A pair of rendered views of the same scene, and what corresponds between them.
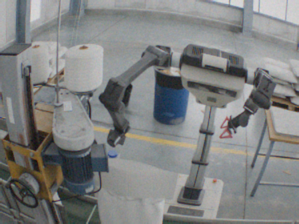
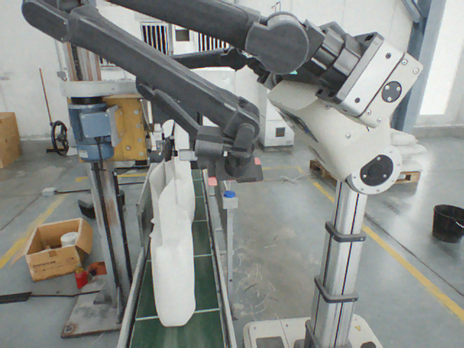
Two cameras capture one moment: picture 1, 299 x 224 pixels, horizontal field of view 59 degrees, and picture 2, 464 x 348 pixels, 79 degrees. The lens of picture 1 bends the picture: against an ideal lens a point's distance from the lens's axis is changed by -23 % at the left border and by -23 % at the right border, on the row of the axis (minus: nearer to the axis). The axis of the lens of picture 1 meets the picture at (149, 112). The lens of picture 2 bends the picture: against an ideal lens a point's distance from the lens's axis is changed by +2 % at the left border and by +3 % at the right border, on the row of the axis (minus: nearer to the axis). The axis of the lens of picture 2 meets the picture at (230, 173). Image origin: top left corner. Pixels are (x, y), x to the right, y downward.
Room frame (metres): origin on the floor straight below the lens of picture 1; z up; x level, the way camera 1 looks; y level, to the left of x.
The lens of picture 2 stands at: (1.19, -1.06, 1.48)
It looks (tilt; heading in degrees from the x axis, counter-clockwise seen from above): 21 degrees down; 71
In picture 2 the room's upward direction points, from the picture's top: straight up
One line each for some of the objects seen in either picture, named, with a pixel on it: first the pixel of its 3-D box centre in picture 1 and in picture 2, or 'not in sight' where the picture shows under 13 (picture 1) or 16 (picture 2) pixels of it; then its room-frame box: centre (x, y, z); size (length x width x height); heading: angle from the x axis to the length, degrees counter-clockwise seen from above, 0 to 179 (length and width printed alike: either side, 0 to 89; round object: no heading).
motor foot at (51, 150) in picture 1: (55, 155); not in sight; (1.00, 0.38, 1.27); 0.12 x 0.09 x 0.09; 169
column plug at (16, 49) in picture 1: (15, 49); not in sight; (1.00, 0.54, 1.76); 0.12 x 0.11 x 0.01; 169
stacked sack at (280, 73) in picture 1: (280, 73); not in sight; (4.26, -2.09, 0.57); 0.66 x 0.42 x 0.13; 72
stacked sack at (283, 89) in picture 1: (279, 87); not in sight; (4.21, -2.09, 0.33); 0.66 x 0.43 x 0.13; 79
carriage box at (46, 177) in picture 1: (38, 154); (113, 126); (1.09, 0.52, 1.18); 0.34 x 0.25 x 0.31; 169
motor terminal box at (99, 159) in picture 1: (99, 160); (96, 126); (1.04, 0.19, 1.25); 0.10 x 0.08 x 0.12; 14
